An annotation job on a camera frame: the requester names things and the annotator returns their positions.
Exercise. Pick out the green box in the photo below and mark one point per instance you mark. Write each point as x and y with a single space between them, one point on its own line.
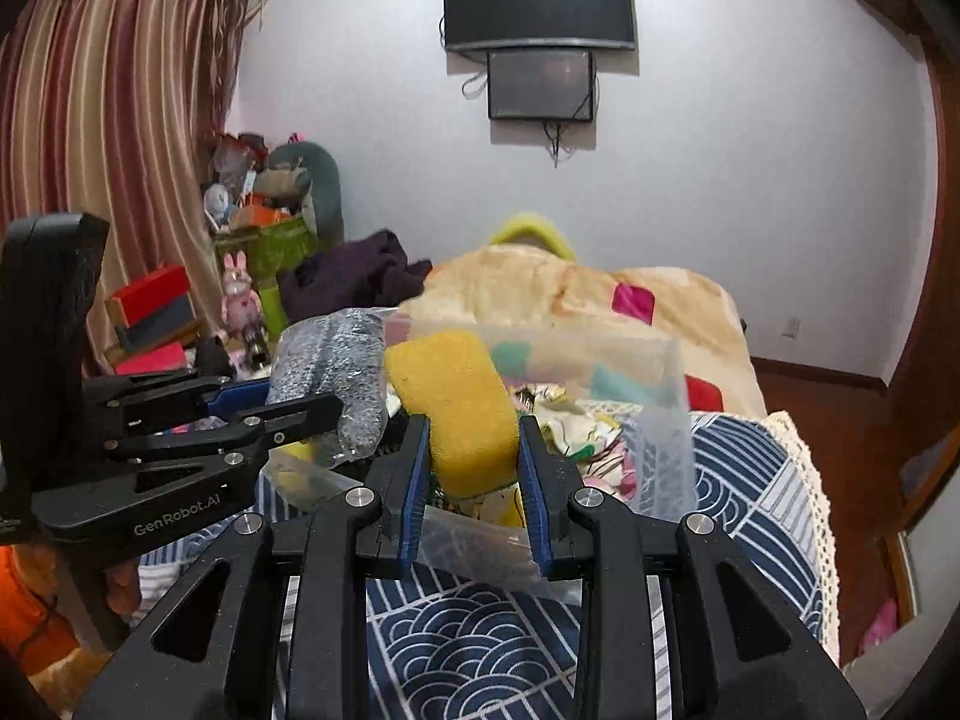
267 251

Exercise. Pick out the clear plastic storage bin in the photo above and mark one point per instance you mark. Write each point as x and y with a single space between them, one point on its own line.
614 406

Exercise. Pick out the red box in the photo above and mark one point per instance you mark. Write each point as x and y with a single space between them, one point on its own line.
144 297

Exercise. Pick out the yellow green plush cushion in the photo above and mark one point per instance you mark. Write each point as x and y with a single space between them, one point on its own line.
532 229

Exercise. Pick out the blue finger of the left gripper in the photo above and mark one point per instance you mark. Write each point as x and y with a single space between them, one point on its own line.
237 397

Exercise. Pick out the left hand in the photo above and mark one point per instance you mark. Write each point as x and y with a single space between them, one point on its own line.
123 588

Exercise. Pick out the pink bunny plush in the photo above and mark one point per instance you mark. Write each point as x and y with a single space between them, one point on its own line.
241 307

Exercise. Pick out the grey green plush dinosaur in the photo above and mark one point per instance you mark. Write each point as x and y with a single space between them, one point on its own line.
304 177

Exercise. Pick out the floral patterned cloth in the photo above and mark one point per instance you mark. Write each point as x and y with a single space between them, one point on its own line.
586 435

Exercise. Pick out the yellow sponge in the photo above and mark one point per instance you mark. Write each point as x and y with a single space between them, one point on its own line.
449 378

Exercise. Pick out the black wall television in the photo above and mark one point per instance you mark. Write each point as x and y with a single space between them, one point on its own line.
513 24

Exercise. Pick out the beige patchwork fleece blanket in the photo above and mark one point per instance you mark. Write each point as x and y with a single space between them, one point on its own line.
516 285

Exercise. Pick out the dark purple clothing pile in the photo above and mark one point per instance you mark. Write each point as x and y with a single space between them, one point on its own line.
372 272

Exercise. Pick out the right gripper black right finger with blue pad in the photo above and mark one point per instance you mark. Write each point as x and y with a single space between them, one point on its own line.
561 513

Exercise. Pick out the wall power outlet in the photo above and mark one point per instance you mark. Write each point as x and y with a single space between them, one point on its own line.
791 328

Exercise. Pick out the silver glitter pouch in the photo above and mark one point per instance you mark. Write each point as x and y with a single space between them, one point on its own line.
341 354

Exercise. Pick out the blue white patterned bedspread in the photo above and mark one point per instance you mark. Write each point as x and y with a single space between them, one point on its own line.
476 632

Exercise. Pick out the striped pink curtain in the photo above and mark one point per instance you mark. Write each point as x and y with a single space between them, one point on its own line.
112 107

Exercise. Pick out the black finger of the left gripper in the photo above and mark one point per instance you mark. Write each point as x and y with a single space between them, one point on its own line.
296 419

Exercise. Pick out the orange sleeve forearm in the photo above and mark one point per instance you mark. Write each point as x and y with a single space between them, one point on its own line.
33 633

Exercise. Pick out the small black wall monitor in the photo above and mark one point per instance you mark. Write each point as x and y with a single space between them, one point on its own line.
554 86

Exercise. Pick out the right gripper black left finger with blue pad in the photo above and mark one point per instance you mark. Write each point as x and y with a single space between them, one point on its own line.
388 544

